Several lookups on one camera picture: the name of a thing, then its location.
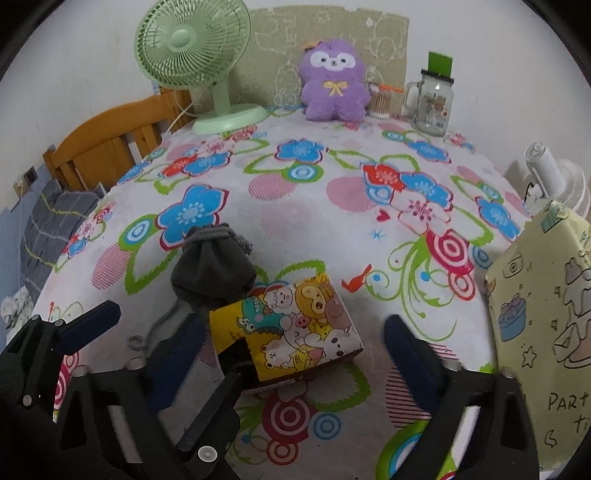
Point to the white standing fan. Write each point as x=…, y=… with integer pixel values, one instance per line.
x=549, y=170

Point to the cotton swab jar orange lid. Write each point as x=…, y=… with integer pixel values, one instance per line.
x=382, y=101

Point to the grey plaid bedding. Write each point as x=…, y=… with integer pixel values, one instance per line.
x=51, y=221

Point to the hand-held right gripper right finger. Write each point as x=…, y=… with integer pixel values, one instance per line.
x=411, y=364

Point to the purple plush toy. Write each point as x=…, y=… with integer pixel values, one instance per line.
x=332, y=92

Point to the cartoon printed packet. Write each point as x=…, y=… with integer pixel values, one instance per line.
x=295, y=327

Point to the yellow printed storage box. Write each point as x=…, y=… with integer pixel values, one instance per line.
x=540, y=323

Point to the glass mug jar green lid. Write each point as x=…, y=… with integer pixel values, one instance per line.
x=434, y=106

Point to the green printed wall board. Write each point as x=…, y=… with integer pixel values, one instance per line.
x=277, y=55

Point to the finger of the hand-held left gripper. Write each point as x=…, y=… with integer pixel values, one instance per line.
x=217, y=415
x=90, y=323

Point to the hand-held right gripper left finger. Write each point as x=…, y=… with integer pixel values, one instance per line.
x=178, y=364

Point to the green desk fan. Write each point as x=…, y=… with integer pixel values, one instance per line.
x=184, y=41

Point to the floral tablecloth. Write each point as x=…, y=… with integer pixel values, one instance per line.
x=323, y=221

